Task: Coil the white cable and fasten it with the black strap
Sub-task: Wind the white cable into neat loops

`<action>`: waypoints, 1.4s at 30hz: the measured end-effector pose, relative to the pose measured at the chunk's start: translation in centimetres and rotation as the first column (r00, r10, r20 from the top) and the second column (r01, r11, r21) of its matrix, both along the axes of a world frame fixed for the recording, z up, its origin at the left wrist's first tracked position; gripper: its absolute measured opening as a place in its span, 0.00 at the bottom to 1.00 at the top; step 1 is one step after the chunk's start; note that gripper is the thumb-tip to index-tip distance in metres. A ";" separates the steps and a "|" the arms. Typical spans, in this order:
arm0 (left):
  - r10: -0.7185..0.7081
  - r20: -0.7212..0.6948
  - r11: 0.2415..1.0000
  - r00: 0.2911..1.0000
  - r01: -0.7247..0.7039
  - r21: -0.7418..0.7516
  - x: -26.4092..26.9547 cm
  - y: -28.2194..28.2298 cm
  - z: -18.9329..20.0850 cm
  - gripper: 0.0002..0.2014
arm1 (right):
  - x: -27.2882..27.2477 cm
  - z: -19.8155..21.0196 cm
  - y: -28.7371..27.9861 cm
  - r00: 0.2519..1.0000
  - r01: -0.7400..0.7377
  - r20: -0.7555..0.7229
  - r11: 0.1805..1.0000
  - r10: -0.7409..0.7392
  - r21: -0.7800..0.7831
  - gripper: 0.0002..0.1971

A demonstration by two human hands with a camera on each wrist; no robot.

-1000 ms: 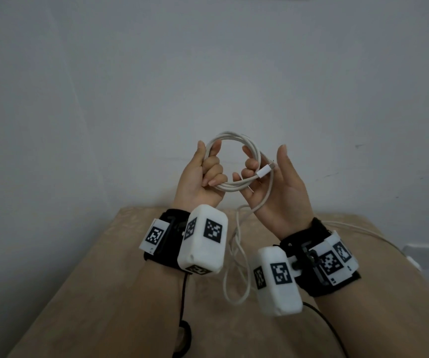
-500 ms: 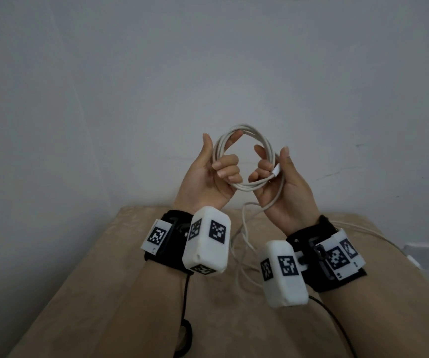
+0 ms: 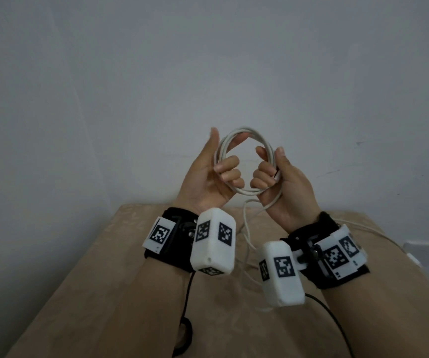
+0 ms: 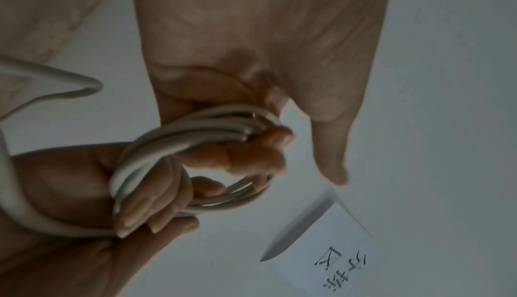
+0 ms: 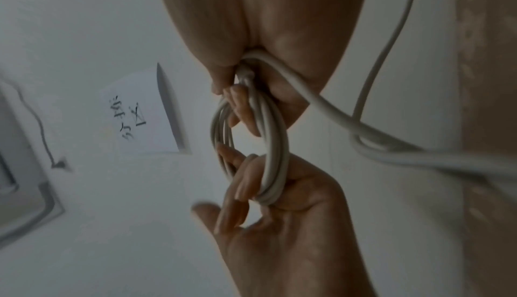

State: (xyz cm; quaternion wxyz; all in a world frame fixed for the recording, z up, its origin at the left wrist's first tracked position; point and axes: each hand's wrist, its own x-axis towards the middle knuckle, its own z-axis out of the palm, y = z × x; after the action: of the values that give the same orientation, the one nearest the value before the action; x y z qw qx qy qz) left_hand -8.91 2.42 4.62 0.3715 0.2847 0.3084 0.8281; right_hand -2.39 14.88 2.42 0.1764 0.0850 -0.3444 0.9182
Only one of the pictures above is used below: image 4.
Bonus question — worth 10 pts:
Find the person's right hand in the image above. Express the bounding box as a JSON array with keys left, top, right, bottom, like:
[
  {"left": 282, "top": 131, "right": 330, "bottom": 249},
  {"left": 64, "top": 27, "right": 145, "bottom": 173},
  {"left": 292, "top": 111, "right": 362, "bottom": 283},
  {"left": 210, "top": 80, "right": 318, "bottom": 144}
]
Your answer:
[{"left": 0, "top": 142, "right": 227, "bottom": 297}]

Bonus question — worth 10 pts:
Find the person's left hand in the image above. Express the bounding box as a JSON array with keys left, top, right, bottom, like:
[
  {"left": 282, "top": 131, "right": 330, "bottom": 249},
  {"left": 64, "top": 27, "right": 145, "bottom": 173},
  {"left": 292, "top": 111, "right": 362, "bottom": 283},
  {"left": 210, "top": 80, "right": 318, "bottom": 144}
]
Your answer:
[{"left": 129, "top": 0, "right": 395, "bottom": 188}]

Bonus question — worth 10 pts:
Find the white charging cable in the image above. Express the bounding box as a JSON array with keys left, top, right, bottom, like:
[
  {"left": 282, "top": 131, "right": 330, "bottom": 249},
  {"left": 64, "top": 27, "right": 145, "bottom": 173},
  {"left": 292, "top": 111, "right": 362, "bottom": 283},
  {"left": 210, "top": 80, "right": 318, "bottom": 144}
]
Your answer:
[{"left": 0, "top": 54, "right": 284, "bottom": 238}]

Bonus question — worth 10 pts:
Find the white handwritten paper note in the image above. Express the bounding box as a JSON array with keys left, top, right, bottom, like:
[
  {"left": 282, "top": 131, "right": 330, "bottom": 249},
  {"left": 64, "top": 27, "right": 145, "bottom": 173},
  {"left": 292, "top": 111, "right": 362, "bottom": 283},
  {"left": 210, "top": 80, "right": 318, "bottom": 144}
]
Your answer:
[{"left": 260, "top": 188, "right": 389, "bottom": 297}]

